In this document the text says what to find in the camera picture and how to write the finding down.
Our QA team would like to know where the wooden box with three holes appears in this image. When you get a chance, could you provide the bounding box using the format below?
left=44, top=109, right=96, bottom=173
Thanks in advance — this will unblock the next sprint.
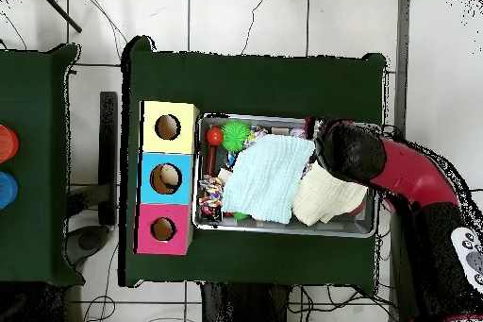
left=135, top=100, right=200, bottom=256

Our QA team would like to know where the clear shallow mesh bin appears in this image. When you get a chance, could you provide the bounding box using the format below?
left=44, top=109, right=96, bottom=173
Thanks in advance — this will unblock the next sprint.
left=192, top=113, right=378, bottom=240

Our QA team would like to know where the green spiky ball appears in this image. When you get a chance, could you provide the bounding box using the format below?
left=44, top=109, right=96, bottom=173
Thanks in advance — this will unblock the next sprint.
left=222, top=121, right=252, bottom=152

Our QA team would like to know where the mint knitted cloth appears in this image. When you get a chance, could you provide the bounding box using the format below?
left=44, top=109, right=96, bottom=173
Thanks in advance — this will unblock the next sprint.
left=222, top=134, right=319, bottom=226

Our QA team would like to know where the red maraca rattle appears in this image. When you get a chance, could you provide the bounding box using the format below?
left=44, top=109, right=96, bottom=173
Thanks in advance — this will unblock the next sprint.
left=205, top=126, right=225, bottom=178

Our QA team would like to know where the dark green tablecloth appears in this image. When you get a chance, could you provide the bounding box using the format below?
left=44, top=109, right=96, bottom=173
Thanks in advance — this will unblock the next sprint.
left=120, top=34, right=388, bottom=297

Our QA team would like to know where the cream knitted cloth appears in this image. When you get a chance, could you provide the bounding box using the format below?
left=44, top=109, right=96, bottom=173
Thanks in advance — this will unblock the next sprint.
left=292, top=161, right=370, bottom=227

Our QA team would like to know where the black panel stand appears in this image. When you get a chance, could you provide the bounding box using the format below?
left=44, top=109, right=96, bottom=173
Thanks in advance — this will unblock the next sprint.
left=97, top=91, right=121, bottom=227

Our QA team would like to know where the grey round stand base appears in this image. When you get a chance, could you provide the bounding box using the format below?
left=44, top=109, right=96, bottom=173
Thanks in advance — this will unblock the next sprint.
left=66, top=223, right=111, bottom=264

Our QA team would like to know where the dark green side cloth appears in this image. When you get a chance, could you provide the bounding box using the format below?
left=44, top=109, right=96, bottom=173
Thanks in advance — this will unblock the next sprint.
left=0, top=42, right=83, bottom=287

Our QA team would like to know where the black rod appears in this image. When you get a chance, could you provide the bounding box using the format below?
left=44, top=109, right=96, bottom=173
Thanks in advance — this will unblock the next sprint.
left=33, top=0, right=84, bottom=35

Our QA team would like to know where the red round disc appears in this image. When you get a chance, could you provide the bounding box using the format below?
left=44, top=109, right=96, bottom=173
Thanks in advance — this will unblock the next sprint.
left=0, top=125, right=20, bottom=164

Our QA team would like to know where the blue round disc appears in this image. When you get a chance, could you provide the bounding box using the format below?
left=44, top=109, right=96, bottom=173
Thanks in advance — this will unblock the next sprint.
left=0, top=171, right=20, bottom=211

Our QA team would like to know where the multicoloured rope toy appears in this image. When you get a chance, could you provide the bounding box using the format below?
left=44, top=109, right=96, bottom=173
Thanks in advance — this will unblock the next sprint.
left=197, top=176, right=226, bottom=222

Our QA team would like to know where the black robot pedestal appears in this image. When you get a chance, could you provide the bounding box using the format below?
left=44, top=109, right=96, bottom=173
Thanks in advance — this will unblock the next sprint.
left=200, top=283, right=292, bottom=322

